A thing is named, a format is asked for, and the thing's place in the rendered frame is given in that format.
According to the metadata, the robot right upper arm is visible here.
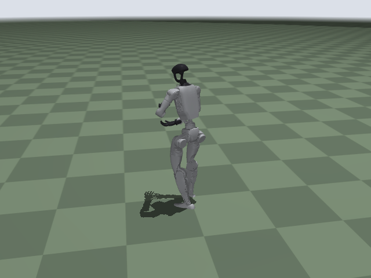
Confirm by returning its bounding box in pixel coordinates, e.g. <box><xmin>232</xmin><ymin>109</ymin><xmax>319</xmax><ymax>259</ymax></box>
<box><xmin>195</xmin><ymin>86</ymin><xmax>201</xmax><ymax>112</ymax></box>

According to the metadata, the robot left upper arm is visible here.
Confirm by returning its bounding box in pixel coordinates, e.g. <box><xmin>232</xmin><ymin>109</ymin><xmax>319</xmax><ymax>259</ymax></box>
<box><xmin>156</xmin><ymin>89</ymin><xmax>180</xmax><ymax>118</ymax></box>

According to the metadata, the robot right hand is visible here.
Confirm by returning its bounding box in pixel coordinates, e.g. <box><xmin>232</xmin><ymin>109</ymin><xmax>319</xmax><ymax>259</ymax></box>
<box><xmin>160</xmin><ymin>119</ymin><xmax>182</xmax><ymax>126</ymax></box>

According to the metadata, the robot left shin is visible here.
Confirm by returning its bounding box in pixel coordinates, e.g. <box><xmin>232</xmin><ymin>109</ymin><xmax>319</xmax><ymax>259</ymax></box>
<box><xmin>174</xmin><ymin>171</ymin><xmax>191</xmax><ymax>205</ymax></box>

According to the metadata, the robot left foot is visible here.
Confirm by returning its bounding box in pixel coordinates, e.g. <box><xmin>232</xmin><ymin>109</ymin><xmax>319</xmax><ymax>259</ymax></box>
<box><xmin>174</xmin><ymin>202</ymin><xmax>195</xmax><ymax>209</ymax></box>

